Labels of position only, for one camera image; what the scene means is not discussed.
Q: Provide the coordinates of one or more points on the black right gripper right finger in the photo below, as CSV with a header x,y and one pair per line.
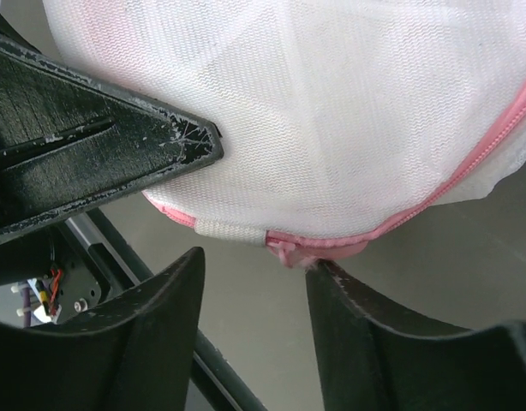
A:
x,y
375,354

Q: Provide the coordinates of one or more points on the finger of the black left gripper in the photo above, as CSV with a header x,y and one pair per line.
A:
x,y
69,142

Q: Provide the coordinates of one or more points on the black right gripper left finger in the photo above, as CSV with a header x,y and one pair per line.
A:
x,y
133,352

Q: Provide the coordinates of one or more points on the white mesh laundry bag pink zipper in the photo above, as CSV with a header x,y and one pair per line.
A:
x,y
341,119

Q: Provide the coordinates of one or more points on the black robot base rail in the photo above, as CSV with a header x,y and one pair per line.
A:
x,y
85,262

